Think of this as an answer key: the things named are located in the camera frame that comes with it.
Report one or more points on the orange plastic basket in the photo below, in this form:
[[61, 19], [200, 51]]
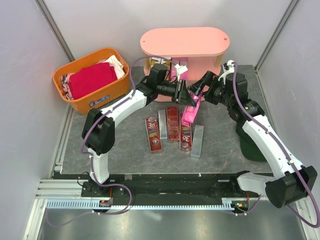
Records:
[[101, 96]]

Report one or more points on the orange R.O toothpaste box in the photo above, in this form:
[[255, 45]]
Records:
[[167, 63]]

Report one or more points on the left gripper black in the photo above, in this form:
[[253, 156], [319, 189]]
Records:
[[181, 92]]

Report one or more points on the dark green baseball cap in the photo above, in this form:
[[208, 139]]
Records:
[[248, 147]]

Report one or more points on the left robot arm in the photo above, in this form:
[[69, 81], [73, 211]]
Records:
[[99, 130]]

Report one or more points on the red 3D toothpaste box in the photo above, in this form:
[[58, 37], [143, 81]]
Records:
[[185, 138], [153, 134]]

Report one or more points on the white and patterned cloths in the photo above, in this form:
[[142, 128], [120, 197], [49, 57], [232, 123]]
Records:
[[112, 60]]

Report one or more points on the pink toothpaste box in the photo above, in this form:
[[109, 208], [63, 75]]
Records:
[[190, 112], [174, 74], [184, 62]]

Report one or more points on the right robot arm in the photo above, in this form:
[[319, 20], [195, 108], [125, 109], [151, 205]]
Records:
[[291, 180]]

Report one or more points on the silver toothpaste box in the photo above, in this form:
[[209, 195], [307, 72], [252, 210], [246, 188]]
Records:
[[197, 142], [162, 121]]

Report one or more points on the pink three-tier shelf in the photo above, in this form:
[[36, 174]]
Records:
[[204, 47]]

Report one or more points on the grey slotted cable duct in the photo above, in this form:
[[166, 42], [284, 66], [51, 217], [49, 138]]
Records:
[[90, 204]]

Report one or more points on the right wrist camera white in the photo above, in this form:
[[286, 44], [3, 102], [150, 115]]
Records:
[[228, 68]]

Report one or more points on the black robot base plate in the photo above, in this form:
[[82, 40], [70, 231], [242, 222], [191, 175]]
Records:
[[207, 185]]

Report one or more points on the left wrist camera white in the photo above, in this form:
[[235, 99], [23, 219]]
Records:
[[180, 70]]

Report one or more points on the dark red toothpaste box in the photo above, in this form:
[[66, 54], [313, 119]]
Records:
[[173, 129]]

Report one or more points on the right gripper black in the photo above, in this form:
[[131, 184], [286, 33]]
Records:
[[209, 79]]

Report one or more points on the red folded cloth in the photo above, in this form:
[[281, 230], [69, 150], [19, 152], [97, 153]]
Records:
[[91, 79]]

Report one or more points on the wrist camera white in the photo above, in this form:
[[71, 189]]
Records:
[[180, 70], [228, 68]]

